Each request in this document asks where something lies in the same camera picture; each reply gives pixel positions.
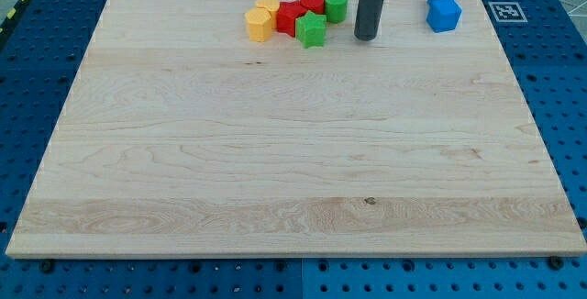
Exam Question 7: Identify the red star block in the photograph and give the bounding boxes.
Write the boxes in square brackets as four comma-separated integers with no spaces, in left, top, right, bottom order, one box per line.
[276,1,307,38]

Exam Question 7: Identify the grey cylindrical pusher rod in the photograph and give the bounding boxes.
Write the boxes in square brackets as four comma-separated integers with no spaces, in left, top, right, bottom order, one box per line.
[354,0,385,41]

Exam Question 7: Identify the green cylinder block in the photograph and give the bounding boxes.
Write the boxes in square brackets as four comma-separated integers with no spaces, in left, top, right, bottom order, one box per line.
[325,0,349,24]

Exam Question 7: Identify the blue pentagon block lower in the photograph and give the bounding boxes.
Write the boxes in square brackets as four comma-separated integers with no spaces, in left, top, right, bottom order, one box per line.
[426,0,462,33]

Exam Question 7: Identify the green star block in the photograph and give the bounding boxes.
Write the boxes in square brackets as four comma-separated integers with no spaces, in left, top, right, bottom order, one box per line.
[295,11,327,49]

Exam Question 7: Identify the light wooden board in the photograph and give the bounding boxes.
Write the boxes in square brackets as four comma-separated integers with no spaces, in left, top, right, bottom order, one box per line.
[6,0,586,259]

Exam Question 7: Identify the white fiducial marker tag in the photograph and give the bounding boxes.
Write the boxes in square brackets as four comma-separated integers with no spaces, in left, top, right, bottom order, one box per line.
[488,1,527,23]

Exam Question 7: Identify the yellow heart block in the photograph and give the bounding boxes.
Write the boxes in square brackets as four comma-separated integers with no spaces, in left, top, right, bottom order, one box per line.
[255,0,281,29]

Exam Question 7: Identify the yellow hexagon block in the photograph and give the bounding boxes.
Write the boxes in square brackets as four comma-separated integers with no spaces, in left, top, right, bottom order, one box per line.
[244,7,272,42]

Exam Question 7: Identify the red cylinder block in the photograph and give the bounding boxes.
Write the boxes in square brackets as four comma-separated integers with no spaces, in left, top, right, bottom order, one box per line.
[299,0,326,15]

